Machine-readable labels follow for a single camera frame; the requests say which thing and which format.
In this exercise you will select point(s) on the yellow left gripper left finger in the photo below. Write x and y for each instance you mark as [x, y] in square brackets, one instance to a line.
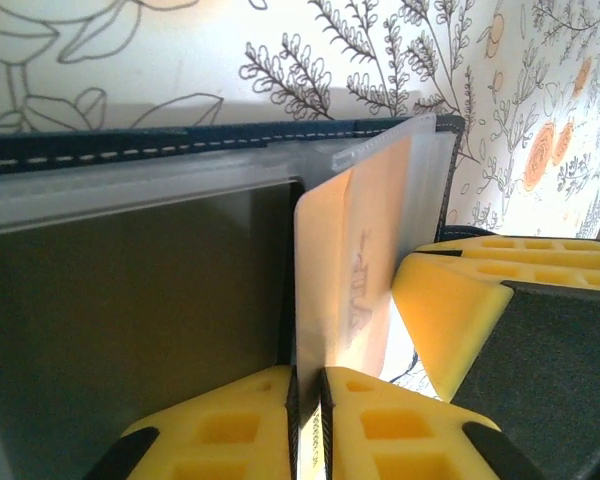
[205, 440]

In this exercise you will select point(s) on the cream credit card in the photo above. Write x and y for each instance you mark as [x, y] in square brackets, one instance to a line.
[325, 280]

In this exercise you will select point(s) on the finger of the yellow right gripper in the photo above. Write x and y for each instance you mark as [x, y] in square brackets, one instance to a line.
[450, 325]
[530, 248]

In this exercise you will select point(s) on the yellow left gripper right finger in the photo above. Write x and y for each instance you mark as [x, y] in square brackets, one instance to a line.
[405, 440]

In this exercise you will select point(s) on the dark blue card holder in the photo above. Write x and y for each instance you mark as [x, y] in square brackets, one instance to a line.
[130, 300]

